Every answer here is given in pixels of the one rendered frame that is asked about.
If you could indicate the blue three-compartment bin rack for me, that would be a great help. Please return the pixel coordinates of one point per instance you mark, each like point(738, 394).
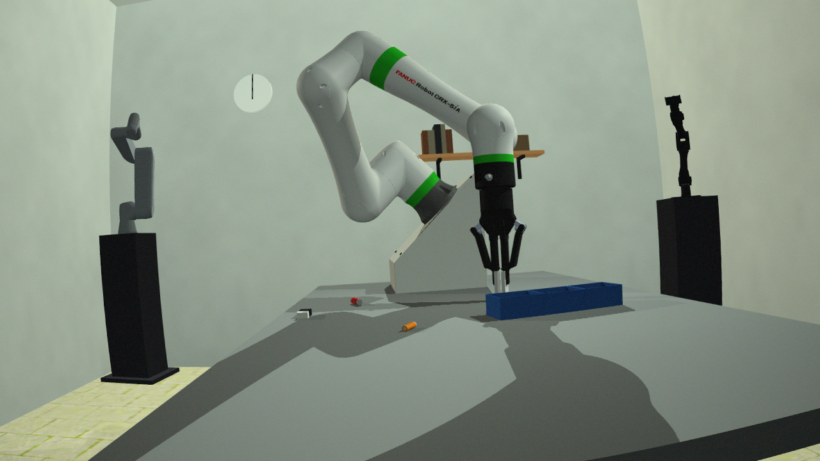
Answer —
point(540, 302)

